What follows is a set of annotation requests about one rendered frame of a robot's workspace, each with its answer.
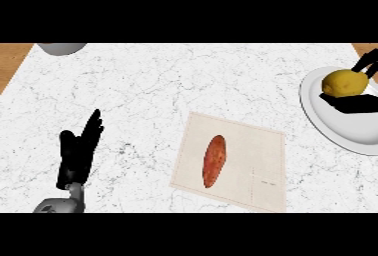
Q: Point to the grey bowl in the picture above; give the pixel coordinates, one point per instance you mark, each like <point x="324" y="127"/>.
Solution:
<point x="60" y="48"/>

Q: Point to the yellow lemon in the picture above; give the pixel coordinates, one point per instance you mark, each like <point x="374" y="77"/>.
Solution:
<point x="345" y="83"/>

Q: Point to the white plate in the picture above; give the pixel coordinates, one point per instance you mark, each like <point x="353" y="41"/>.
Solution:
<point x="352" y="128"/>

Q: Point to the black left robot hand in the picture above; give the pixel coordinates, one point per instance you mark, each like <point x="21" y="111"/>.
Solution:
<point x="74" y="156"/>

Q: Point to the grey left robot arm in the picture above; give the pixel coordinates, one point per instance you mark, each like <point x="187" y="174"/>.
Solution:
<point x="68" y="201"/>

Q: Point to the beige placemat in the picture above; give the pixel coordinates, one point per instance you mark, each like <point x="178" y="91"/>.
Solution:
<point x="241" y="166"/>

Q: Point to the orange sweet potato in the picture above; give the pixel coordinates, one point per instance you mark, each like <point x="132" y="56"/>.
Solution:
<point x="215" y="161"/>

